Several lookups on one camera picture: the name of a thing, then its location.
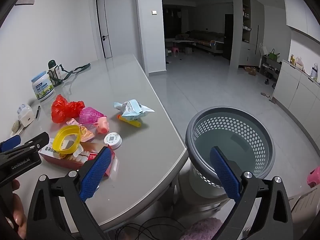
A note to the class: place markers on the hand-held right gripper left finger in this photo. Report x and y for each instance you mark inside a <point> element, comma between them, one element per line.
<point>96,172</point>

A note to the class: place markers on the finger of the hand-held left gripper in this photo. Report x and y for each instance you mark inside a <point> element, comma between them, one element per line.
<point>11,142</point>
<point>37,140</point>

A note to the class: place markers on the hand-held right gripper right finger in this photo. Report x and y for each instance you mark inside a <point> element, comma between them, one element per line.
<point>225,172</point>

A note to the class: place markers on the red cardboard box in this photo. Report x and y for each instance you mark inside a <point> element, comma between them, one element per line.
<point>62,161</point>

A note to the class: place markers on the white bottle cap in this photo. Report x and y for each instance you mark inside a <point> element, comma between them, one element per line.
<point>113,140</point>

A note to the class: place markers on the pink orange snack packet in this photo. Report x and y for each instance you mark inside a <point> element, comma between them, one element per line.
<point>86,133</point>

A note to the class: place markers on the red plastic bag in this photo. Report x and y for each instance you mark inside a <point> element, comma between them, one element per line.
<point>65,107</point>

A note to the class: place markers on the pink pig toy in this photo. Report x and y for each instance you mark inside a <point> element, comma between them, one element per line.
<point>102,127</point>

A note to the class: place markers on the grey perforated basket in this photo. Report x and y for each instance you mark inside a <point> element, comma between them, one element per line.
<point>250,130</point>

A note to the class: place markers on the pink plastic shuttlecock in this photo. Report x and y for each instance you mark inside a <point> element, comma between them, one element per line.
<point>90,115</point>

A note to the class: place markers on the yellow foam dart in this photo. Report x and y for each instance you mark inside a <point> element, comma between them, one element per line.
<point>131,123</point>

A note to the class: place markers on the blue white wrapper packet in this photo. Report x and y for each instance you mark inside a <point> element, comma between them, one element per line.
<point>133,107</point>

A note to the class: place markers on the person's left hand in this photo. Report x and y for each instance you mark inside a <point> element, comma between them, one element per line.
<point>20,210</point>

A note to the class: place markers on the beige small object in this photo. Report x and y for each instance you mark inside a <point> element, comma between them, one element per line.
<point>15,126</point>

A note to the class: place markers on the white round stool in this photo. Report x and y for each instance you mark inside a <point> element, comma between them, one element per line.
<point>200,182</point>

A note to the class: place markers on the black pen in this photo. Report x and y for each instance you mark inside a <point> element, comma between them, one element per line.
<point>37,111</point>

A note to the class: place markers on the milk powder can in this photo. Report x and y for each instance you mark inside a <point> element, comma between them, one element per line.
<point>42,86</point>

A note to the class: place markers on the pink fuzzy cloth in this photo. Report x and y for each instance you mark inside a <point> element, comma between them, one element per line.
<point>200,230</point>

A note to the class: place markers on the beige plastic stool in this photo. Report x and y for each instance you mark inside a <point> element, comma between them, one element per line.
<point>306,205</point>

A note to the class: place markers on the pink plastic item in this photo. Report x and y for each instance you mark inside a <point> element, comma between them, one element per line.
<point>314,177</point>

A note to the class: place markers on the white floor cabinet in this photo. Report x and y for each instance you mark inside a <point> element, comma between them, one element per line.
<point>295,90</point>

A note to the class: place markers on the shoe rack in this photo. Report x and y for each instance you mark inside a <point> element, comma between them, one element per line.
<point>268,67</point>

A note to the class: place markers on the green handbag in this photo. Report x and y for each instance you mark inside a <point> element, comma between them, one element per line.
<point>274,56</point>

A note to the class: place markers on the grey bucket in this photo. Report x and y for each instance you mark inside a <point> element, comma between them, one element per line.
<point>188,50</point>

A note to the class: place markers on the pink plastic stool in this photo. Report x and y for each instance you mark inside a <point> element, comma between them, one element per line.
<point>175,51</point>

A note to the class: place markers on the yellow small box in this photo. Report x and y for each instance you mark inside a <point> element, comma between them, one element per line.
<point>292,59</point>

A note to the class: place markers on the white pink bag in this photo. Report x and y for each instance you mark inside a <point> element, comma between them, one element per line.
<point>299,62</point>

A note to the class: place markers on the clear plastic bottle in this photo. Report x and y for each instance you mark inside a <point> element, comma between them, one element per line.
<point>315,72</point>

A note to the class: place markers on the dark sofa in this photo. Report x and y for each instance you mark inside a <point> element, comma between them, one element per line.
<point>202,38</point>

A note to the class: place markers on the white door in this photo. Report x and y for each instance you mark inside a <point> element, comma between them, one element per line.
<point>117,22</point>

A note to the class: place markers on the white upper cabinet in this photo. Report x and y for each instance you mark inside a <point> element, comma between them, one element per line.
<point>297,7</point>

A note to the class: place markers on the built-in wall shelf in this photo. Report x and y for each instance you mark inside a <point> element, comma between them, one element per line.
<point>246,25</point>

